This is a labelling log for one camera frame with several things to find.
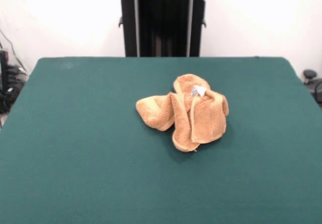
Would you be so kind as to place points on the orange terry towel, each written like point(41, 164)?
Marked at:
point(161, 113)

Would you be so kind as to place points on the dark green table cloth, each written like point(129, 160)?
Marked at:
point(75, 146)

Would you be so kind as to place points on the black office chair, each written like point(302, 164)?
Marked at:
point(313, 81)

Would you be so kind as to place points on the black electronic box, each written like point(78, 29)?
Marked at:
point(4, 63)

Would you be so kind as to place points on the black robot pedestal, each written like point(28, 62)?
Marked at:
point(161, 20)

